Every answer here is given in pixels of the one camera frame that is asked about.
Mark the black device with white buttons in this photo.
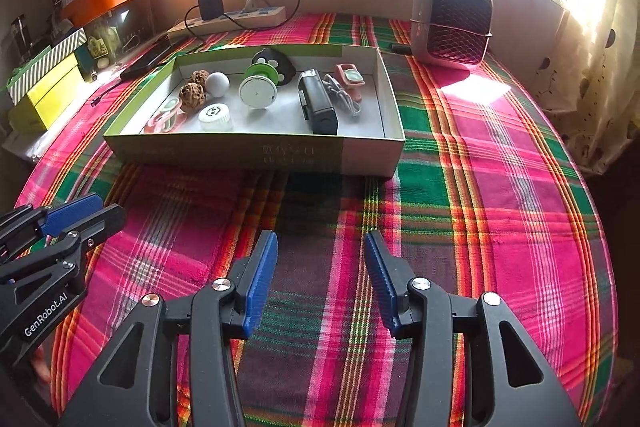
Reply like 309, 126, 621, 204
252, 46, 296, 84

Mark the black charger adapter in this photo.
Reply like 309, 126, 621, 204
198, 0, 224, 20

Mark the white power strip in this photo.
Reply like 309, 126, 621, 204
167, 6, 286, 42

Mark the cream spotted curtain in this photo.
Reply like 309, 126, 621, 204
529, 0, 639, 174

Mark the black rectangular device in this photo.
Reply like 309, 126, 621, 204
297, 69, 338, 135

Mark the green white cardboard box tray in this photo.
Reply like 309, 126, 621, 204
104, 44, 405, 178

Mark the black smartphone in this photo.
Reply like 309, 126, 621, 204
119, 36, 189, 82

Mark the green white spool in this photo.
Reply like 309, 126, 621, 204
239, 63, 279, 109

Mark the brown walnut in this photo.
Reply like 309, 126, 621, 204
179, 81, 207, 114
191, 69, 209, 87

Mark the white round jar lid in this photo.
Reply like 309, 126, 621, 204
198, 103, 233, 132

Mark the pink green contact lens case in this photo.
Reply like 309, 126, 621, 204
143, 96, 188, 134

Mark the plaid pink green blanket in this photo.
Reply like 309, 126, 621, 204
14, 12, 618, 427

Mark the small grey space heater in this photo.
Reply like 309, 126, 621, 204
410, 0, 494, 69

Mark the pink clip with white button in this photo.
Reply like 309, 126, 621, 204
335, 63, 366, 103

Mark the yellow green striped box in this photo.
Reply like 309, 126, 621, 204
6, 28, 87, 134

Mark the white round ball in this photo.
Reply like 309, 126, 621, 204
205, 72, 230, 98

